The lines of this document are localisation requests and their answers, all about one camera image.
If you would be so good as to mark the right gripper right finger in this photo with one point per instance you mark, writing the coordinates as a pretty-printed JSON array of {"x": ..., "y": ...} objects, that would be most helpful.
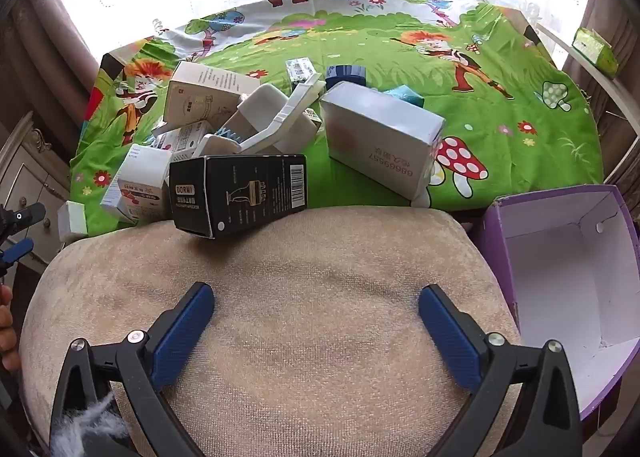
[{"x": 545, "y": 420}]

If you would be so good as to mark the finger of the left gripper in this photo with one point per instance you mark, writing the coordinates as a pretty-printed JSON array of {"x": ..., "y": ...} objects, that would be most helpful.
[
  {"x": 15, "y": 253},
  {"x": 13, "y": 222}
]

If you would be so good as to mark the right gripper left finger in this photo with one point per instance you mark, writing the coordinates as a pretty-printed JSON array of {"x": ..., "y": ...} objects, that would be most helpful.
[{"x": 85, "y": 421}]

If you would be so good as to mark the teal packet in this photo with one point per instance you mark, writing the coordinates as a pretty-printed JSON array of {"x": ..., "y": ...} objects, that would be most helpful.
[{"x": 405, "y": 93}]

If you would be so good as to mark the purple cardboard storage box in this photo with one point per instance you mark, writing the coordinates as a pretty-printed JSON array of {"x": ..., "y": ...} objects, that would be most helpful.
[{"x": 567, "y": 262}]

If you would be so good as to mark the green tissue pack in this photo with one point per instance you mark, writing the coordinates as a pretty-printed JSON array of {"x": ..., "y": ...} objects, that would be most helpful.
[{"x": 597, "y": 51}]

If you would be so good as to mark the small white cube box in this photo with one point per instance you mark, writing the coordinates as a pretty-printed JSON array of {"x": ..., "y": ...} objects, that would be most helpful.
[{"x": 145, "y": 165}]

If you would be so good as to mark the white basketball hoop toy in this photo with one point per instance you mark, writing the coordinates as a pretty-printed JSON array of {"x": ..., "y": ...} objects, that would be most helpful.
[{"x": 268, "y": 122}]

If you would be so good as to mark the white barcode medicine box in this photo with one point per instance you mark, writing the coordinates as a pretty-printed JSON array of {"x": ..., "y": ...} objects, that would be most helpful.
[{"x": 299, "y": 70}]

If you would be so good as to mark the black product box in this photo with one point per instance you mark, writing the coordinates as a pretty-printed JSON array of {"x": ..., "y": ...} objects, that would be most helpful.
[{"x": 224, "y": 194}]

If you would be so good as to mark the green cartoon tablecloth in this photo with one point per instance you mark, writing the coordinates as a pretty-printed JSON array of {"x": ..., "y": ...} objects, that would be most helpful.
[{"x": 527, "y": 124}]

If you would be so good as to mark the person's left hand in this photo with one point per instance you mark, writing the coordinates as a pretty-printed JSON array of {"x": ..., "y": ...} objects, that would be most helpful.
[{"x": 8, "y": 338}]

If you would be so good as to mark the brown drape curtain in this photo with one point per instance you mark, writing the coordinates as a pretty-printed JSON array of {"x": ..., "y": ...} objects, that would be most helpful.
[{"x": 46, "y": 70}]

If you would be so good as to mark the large silver grey box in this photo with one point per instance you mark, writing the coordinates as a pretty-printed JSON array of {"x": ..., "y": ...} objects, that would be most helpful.
[{"x": 382, "y": 137}]

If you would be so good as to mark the dark blue small box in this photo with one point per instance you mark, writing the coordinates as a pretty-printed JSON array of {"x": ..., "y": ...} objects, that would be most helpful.
[{"x": 345, "y": 73}]

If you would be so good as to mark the white box with text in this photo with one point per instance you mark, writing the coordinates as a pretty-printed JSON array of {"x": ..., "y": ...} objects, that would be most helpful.
[{"x": 197, "y": 92}]

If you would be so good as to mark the white red medicine box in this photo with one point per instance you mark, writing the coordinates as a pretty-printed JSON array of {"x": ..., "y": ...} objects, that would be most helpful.
[{"x": 134, "y": 203}]

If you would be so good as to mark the white cabinet with drawers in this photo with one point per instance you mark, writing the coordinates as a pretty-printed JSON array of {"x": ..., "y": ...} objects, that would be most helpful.
[{"x": 31, "y": 172}]

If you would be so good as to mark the beige plush cushion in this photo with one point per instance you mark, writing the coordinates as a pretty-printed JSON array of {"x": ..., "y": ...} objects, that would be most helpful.
[{"x": 316, "y": 347}]

